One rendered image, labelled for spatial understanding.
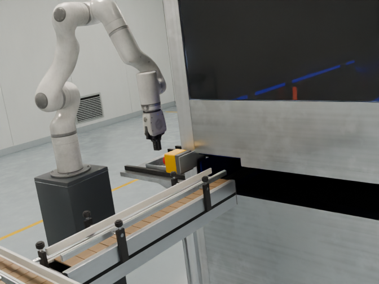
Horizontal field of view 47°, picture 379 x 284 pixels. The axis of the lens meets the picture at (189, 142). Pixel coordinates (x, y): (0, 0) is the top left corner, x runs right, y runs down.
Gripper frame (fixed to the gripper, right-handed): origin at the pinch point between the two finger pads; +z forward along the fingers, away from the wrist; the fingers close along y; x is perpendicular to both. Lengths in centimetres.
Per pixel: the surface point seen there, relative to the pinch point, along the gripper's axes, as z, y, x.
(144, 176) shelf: 11.0, -9.2, 1.5
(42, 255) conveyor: 2, -83, -34
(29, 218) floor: 95, 62, 223
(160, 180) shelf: 11.4, -9.9, -8.0
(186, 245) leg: 22, -35, -39
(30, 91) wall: 5, 257, 480
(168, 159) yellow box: -1.8, -21.5, -24.0
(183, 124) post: -12.7, -12.5, -25.9
